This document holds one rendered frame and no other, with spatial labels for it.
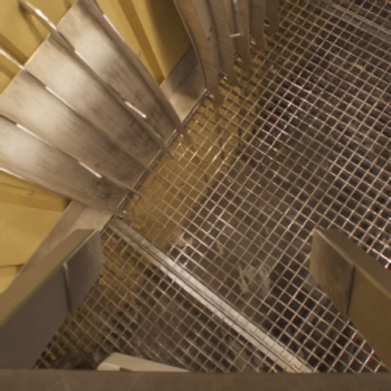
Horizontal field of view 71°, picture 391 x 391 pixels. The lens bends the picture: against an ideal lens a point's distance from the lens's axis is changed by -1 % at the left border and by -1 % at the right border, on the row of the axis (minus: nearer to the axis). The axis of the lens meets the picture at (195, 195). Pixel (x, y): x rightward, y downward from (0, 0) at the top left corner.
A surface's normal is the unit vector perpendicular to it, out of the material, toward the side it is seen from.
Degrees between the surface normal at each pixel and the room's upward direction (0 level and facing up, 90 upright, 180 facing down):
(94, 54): 65
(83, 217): 0
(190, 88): 0
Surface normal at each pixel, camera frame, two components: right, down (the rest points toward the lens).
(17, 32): 0.79, 0.57
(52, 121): 0.67, 0.46
